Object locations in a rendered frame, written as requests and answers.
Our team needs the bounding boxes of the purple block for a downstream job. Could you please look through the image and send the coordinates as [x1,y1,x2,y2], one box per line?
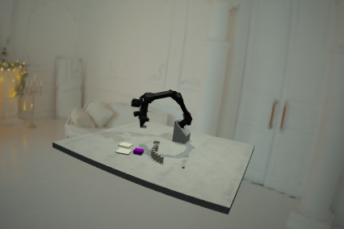
[133,148,144,155]

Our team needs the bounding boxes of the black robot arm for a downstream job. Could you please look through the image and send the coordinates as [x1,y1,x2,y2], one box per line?
[131,90,192,128]

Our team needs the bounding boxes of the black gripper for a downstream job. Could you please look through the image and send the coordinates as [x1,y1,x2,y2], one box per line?
[137,108,149,127]

